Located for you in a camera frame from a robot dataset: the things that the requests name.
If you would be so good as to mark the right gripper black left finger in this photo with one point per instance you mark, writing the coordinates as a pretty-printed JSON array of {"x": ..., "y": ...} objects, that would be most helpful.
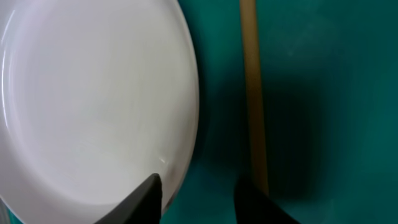
[{"x": 142, "y": 206}]

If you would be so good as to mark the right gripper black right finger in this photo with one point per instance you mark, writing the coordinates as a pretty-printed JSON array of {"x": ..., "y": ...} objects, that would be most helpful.
[{"x": 253, "y": 207}]

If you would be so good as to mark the large white plate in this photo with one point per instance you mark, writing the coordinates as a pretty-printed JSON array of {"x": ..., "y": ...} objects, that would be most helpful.
[{"x": 96, "y": 95}]

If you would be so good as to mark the wooden chopstick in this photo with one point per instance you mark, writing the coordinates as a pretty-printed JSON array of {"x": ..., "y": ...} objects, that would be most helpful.
[{"x": 253, "y": 81}]

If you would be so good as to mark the teal plastic tray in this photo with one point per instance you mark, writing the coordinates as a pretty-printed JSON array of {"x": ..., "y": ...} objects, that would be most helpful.
[{"x": 329, "y": 86}]

